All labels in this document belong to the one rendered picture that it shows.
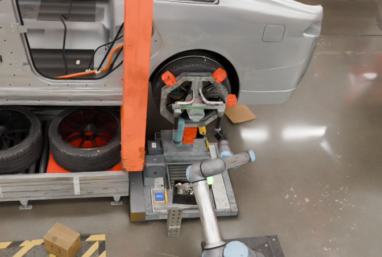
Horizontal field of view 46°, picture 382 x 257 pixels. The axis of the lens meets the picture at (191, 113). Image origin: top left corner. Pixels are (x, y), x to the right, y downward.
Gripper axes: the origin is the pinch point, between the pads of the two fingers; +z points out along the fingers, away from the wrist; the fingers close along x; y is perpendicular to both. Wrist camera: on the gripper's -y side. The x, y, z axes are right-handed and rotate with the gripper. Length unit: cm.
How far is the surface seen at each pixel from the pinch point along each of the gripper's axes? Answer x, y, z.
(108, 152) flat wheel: -75, -54, -14
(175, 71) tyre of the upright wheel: 6, -60, 13
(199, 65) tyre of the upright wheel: 24, -51, 13
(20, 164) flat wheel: -132, -95, -13
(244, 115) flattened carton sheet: -4, 84, 84
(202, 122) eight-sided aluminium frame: -8.5, -7.3, 5.3
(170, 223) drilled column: -62, 1, -65
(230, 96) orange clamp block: 24.4, -10.8, 8.3
